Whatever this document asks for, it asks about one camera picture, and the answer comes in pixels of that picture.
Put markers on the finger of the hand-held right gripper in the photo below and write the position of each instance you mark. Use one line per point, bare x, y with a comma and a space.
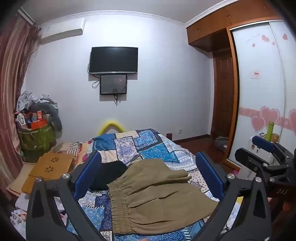
263, 142
249, 157

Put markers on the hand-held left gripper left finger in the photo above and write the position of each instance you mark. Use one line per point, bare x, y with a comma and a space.
89, 172

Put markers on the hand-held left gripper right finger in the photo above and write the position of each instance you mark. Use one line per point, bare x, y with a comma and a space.
210, 173

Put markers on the khaki pants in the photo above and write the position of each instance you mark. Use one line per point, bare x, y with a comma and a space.
150, 190

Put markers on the green bottle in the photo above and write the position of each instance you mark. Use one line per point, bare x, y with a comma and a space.
270, 131

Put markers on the black cloth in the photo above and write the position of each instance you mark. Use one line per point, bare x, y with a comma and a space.
108, 173

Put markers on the striped beige cloth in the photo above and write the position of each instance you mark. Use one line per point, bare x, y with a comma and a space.
69, 149

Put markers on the grey cloth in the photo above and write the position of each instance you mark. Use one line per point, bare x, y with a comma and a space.
220, 143

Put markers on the wooden laptop table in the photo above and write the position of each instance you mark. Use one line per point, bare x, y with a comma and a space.
53, 165

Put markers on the white sliding door heart stickers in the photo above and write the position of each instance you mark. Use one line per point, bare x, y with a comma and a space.
259, 97

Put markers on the yellow curved object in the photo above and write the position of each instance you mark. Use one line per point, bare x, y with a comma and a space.
111, 124

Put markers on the green laundry basket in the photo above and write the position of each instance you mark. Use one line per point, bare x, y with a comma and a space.
37, 143

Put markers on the brown wooden door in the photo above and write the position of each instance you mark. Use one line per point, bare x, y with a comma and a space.
223, 97

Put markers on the blue patchwork blanket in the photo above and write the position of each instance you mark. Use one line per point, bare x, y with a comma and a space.
157, 143

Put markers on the grey curved pillow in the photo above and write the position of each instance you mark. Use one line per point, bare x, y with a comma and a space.
53, 115

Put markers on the orange box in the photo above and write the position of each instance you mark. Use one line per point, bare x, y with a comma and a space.
38, 124

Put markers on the beige board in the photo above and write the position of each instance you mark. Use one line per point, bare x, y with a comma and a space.
18, 185

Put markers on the pile of papers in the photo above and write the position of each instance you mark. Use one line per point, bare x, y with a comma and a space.
20, 215

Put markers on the pile of clothes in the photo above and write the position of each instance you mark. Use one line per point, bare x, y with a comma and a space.
30, 99

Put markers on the striped pink curtain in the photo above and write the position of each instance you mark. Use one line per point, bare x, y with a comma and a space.
11, 92

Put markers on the wooden wardrobe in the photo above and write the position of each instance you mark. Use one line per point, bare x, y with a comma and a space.
208, 27

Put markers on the white air conditioner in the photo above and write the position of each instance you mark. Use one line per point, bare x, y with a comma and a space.
62, 30

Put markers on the white wall socket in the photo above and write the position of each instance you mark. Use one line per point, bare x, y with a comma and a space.
180, 131

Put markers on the wooden bed post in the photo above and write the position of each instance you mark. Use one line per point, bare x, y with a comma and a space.
169, 135

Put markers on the small black wall monitor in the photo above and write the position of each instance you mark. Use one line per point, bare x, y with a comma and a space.
113, 84

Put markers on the black wall television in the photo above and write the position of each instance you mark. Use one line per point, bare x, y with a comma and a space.
113, 59

